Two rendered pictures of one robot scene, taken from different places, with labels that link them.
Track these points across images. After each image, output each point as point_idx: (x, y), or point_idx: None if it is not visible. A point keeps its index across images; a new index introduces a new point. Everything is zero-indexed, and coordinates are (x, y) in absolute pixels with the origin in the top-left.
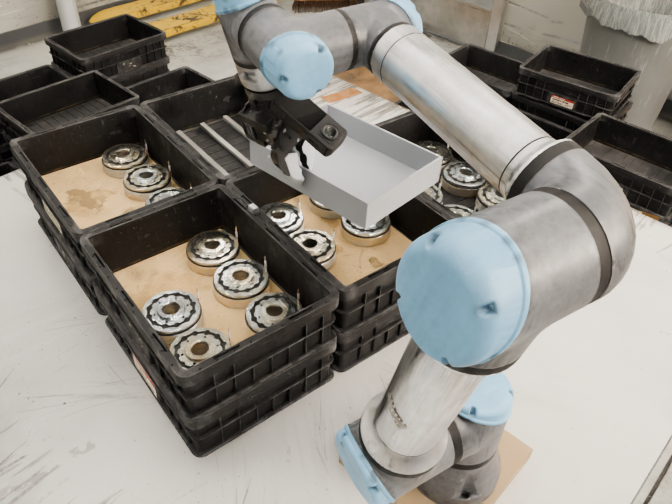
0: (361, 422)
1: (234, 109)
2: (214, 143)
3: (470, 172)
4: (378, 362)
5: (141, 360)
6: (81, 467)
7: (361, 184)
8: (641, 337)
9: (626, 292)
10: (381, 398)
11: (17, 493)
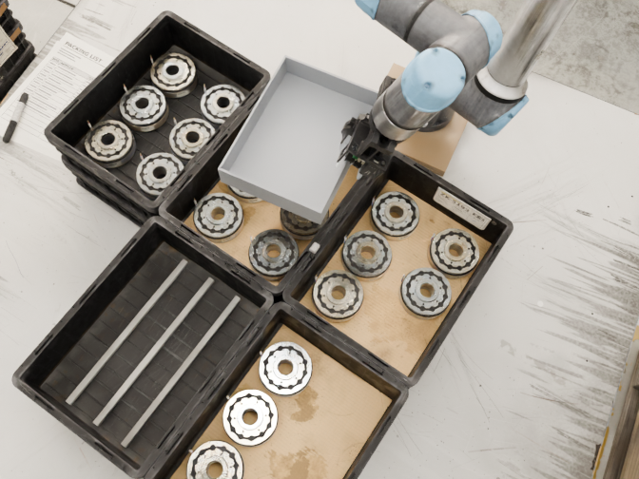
0: (513, 98)
1: (48, 395)
2: (133, 390)
3: (139, 100)
4: None
5: None
6: (520, 339)
7: (319, 124)
8: (256, 3)
9: (206, 9)
10: (497, 86)
11: (555, 371)
